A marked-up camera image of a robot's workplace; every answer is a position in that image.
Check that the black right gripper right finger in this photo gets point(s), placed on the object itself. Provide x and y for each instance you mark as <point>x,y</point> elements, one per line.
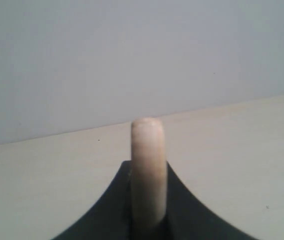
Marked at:
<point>187,218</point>

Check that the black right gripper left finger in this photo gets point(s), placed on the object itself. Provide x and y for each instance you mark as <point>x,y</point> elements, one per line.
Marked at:
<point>109,218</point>

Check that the wide wooden paint brush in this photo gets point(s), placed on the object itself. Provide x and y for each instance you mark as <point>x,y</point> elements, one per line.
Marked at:
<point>149,174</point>

